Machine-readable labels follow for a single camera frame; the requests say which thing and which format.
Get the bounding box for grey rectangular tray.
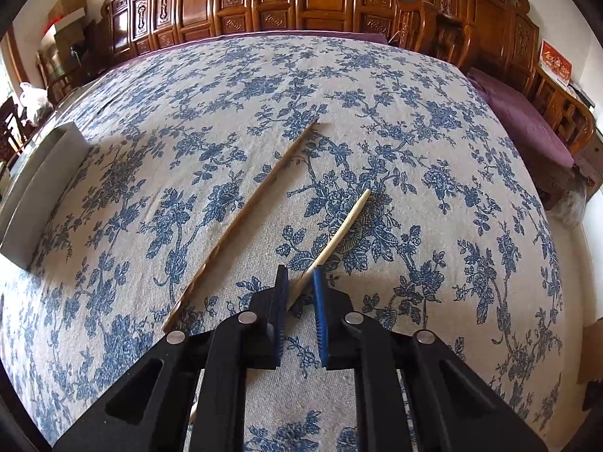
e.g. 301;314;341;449
0;121;91;270

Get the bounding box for red calendar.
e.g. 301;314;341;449
538;39;574;82

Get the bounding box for small wooden chair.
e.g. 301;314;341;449
433;12;473;67

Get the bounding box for purple seat cushion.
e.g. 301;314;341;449
464;67;576;169

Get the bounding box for cream chopstick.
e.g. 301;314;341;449
187;189;372;427

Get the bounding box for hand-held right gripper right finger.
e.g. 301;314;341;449
312;264;549;452

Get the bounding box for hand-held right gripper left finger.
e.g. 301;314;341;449
54;264;289;452

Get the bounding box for carved wooden cabinet wall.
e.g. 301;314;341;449
96;0;540;90

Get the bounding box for blue floral tablecloth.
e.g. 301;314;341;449
0;33;566;452

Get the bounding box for light wooden chopstick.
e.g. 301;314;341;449
161;121;321;333

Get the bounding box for wooden chair with curved back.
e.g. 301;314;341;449
395;0;441;52

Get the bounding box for cardboard boxes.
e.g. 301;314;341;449
46;0;91;49

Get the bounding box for white plastic bag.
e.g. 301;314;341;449
19;82;54;119

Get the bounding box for grey fluffy duster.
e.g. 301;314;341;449
550;183;588;228

